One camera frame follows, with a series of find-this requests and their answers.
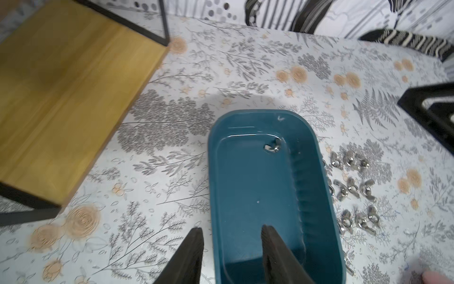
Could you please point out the silver wing nut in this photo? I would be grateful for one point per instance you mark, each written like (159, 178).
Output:
(349, 158)
(373, 216)
(344, 192)
(348, 264)
(365, 189)
(363, 163)
(352, 188)
(345, 223)
(361, 220)
(335, 161)
(273, 147)

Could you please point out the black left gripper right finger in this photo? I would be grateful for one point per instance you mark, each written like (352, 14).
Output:
(279, 263)

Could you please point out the teal plastic storage box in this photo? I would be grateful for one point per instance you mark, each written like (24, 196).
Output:
(250, 187)

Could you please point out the pink plush toy red hat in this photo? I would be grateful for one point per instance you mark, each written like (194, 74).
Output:
(431, 277)

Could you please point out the wooden shelf black metal frame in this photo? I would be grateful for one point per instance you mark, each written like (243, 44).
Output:
(69, 76)

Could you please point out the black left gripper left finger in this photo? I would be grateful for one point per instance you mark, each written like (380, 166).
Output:
(185, 265)

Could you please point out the black white striped cloth roll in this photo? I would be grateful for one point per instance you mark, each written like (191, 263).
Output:
(429, 45)

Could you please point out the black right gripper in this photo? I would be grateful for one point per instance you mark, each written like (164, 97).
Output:
(428, 105)

